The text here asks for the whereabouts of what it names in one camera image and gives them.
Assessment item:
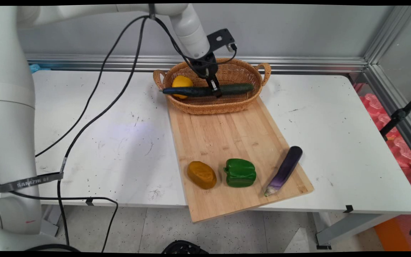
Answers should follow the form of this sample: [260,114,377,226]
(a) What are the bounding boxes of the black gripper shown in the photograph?
[191,53,223,98]

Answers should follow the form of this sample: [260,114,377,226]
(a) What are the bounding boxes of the bamboo cutting board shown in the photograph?
[166,96,314,223]

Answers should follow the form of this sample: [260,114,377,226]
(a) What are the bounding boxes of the grey metal table leg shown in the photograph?
[313,212,399,250]

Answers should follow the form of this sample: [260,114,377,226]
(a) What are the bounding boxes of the upright aluminium frame post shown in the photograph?
[364,5,411,65]

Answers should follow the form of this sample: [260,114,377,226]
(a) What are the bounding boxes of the black cable with white label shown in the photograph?
[56,17,149,247]

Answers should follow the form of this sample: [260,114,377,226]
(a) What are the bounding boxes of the black cable around arm base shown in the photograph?
[0,174,119,252]

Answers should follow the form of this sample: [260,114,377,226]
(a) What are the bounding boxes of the grey velcro cable strap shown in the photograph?
[0,172,64,193]

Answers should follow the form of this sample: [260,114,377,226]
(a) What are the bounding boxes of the woven wicker basket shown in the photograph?
[153,58,272,115]

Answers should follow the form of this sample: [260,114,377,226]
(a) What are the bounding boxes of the orange box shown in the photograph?
[374,218,411,251]

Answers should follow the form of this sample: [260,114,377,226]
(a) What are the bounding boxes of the green bell pepper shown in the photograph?
[224,158,257,188]

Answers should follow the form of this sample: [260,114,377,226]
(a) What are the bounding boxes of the dark green cucumber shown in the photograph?
[162,83,254,97]

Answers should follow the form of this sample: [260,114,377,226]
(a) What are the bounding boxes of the pink wrapped packages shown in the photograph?
[354,84,411,170]

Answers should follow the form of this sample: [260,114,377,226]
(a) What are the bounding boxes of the yellow-brown potato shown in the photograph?
[187,161,217,190]

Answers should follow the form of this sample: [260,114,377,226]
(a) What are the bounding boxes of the side aluminium frame rail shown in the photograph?
[355,64,411,168]

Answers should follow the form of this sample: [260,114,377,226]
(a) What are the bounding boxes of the black machine on floor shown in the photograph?
[161,240,209,255]

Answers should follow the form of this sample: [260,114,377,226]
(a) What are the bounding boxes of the black tripod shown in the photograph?
[380,89,411,141]

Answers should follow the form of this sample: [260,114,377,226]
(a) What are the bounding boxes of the yellow lemon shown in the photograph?
[172,75,194,99]

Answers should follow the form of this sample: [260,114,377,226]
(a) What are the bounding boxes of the purple eggplant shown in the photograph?
[264,146,303,197]

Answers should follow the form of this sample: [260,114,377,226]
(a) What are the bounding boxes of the horizontal aluminium frame rail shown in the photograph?
[25,54,368,74]

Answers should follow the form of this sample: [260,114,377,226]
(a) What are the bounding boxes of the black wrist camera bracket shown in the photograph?
[207,28,237,54]

